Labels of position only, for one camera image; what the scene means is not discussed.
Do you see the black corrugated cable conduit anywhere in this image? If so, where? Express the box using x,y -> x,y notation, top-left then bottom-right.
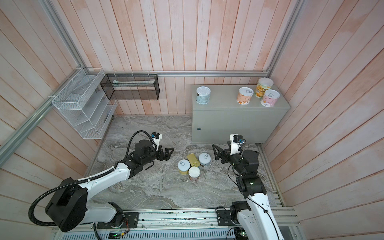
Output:
28,129 -> 154,227

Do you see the pink label can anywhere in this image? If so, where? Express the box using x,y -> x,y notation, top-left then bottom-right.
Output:
261,89 -> 281,108

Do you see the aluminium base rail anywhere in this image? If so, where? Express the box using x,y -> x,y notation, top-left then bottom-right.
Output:
50,206 -> 302,233

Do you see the orange yellow label can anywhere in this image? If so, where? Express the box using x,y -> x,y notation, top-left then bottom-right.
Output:
255,78 -> 274,98

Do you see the brown label can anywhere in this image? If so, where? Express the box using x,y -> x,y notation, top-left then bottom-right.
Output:
237,87 -> 254,105

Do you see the black mesh wall basket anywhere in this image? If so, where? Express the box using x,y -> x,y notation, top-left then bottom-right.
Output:
101,74 -> 160,101

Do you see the yellow can lying down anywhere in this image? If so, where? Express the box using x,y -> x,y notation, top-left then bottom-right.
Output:
187,153 -> 201,167

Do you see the blue label can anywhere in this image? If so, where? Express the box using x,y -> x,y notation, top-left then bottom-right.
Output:
199,153 -> 211,167

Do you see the small brown white-lid can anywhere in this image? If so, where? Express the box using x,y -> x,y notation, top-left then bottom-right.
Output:
188,167 -> 201,181

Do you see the grey metal cabinet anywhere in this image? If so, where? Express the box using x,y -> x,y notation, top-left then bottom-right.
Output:
192,85 -> 291,144

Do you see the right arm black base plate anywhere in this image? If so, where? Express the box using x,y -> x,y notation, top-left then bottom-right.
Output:
215,209 -> 240,226

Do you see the horizontal aluminium wall rail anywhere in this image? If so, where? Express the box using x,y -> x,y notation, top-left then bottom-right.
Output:
86,68 -> 270,78

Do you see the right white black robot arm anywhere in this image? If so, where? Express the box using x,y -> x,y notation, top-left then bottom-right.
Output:
213,145 -> 284,240

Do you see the left aluminium frame rail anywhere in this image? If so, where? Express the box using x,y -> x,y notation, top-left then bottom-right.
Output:
1,67 -> 82,167

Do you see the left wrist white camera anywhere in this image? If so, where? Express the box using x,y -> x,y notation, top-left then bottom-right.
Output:
151,132 -> 163,151

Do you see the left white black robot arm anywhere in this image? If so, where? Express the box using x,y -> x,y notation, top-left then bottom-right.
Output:
45,140 -> 174,232

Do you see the yellow label can upright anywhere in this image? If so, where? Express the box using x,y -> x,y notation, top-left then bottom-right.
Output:
178,160 -> 191,175

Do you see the white wire mesh shelf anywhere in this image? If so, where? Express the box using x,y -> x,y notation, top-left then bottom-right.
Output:
52,68 -> 117,140

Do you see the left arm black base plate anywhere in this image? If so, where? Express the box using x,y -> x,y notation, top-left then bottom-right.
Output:
97,212 -> 140,229

